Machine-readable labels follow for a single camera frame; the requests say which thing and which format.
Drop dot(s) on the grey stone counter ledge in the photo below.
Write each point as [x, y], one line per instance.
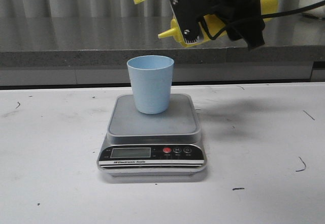
[110, 41]

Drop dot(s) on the yellow squeeze bottle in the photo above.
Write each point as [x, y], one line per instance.
[214, 23]

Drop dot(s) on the light blue plastic cup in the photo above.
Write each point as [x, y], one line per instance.
[151, 80]

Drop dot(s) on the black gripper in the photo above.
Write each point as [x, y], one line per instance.
[242, 19]

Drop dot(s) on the silver electronic kitchen scale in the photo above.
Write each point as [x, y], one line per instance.
[167, 143]

